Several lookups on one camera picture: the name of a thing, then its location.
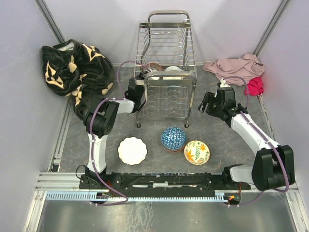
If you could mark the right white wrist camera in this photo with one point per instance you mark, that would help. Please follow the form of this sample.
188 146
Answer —
222 83

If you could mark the aluminium frame rail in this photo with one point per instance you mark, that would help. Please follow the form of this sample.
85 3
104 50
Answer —
246 211

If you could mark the magenta cloth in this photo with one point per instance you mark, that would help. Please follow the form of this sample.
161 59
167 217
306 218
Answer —
255 87

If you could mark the stainless steel dish rack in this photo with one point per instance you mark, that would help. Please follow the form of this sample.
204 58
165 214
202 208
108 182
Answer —
165 66

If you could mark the black and cream blanket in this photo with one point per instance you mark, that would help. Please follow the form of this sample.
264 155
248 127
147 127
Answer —
78 71

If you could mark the dusty pink cloth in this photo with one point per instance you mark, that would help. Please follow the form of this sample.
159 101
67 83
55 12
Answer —
247 67

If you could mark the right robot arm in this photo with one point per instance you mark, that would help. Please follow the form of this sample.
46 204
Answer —
273 166

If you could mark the white scalloped bowl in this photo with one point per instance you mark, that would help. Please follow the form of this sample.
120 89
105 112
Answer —
132 151

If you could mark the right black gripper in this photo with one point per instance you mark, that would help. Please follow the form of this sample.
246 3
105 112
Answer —
208 99

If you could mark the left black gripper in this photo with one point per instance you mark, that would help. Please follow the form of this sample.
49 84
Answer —
141 76

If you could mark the plain white bowl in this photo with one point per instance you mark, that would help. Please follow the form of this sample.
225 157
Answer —
173 68

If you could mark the light blue cable duct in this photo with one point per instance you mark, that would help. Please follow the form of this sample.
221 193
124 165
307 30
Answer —
143 194

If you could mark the yellow floral bowl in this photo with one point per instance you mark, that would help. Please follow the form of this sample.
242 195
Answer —
197 152

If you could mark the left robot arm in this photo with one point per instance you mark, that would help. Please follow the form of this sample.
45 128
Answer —
99 120

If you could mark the blue triangle patterned bowl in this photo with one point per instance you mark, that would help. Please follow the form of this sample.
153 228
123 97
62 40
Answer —
173 138

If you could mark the red patterned bowl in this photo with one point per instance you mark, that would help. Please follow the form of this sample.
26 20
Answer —
153 66

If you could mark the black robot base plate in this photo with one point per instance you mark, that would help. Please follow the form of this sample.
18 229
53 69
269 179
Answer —
120 183

